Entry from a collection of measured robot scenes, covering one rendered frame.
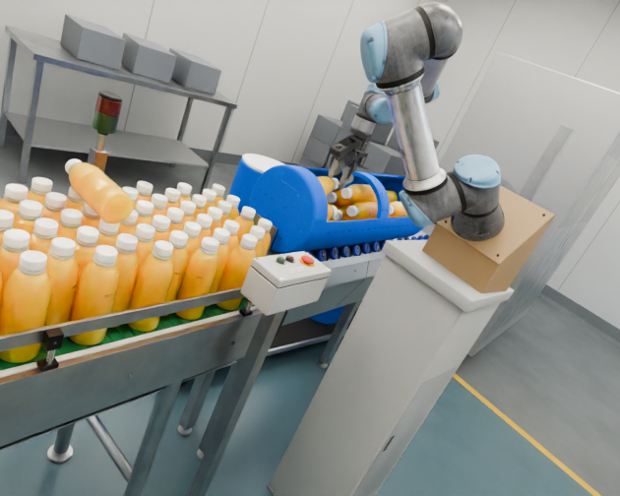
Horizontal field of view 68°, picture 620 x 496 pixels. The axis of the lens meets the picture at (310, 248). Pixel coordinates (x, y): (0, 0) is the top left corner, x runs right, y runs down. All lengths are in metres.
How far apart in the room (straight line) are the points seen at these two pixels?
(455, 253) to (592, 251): 4.84
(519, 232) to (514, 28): 5.65
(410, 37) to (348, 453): 1.28
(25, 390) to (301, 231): 0.84
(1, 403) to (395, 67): 1.01
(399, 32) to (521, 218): 0.67
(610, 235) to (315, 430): 4.94
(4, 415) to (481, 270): 1.17
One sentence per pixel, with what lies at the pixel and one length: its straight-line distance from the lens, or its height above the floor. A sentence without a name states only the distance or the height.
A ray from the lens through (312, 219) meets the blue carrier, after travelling 1.40.
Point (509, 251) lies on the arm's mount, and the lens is 1.41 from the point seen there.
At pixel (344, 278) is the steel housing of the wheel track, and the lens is 1.79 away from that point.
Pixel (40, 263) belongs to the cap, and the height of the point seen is 1.10.
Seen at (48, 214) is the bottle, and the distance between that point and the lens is 1.11.
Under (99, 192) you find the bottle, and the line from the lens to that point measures 1.03.
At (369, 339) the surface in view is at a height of 0.84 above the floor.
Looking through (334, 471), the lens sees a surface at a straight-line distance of 1.79.
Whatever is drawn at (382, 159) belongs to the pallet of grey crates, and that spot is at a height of 0.84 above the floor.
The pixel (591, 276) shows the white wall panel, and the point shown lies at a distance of 6.25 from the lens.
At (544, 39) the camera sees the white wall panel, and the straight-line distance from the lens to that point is 6.78.
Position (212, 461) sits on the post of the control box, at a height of 0.42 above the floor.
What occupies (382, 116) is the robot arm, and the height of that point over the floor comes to 1.47.
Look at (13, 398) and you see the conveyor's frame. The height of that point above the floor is 0.85.
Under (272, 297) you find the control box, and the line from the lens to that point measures 1.07.
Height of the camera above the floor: 1.57
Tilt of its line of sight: 22 degrees down
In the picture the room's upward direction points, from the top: 23 degrees clockwise
